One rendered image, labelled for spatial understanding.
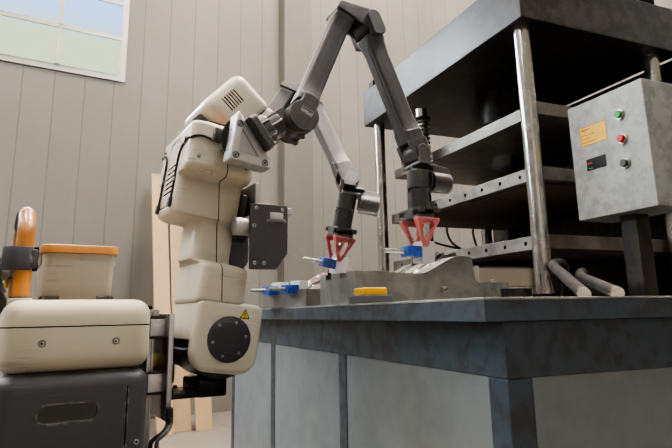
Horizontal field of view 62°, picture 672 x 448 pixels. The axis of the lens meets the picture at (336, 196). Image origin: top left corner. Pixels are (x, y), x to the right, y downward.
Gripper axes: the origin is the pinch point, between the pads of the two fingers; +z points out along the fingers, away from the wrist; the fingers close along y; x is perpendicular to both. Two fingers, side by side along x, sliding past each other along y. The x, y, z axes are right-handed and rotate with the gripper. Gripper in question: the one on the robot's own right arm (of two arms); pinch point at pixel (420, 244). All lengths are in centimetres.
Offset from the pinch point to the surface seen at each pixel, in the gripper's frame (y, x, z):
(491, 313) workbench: -52, 20, 18
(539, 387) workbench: -50, 9, 30
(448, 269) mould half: 9.9, -15.1, 5.3
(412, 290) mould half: 10.0, -3.2, 11.3
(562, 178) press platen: 27, -78, -31
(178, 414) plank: 296, 17, 83
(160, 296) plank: 310, 32, 3
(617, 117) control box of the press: -5, -71, -43
